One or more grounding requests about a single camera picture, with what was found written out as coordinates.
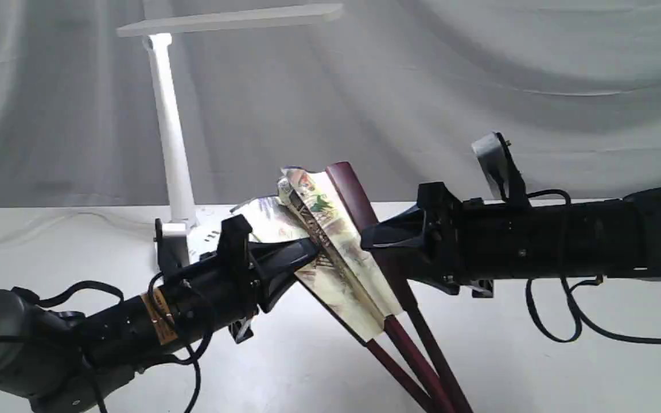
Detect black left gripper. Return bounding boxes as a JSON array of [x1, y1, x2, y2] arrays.
[[135, 215, 320, 345]]

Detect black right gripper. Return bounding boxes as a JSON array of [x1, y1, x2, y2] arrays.
[[360, 182, 566, 298]]

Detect painted paper folding fan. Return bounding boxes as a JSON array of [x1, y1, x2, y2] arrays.
[[231, 162, 472, 412]]

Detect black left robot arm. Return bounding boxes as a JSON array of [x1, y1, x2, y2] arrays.
[[0, 215, 320, 412]]

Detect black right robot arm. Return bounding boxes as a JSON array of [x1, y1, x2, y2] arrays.
[[360, 182, 661, 297]]

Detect white desk lamp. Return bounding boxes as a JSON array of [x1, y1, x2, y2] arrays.
[[117, 3, 343, 263]]

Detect grey fabric backdrop curtain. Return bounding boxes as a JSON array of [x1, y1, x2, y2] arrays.
[[0, 1, 661, 208]]

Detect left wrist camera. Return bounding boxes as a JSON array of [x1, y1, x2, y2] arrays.
[[154, 219, 190, 280]]

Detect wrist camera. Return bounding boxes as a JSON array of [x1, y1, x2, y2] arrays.
[[154, 219, 190, 280], [472, 131, 531, 209]]

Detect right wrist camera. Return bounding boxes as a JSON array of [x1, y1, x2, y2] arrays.
[[472, 131, 531, 209]]

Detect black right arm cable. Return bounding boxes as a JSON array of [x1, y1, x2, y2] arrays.
[[523, 189, 661, 346]]

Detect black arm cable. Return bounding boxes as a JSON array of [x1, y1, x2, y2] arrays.
[[12, 247, 268, 413], [523, 189, 661, 346]]

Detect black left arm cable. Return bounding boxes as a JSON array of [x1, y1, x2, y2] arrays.
[[12, 247, 268, 413]]

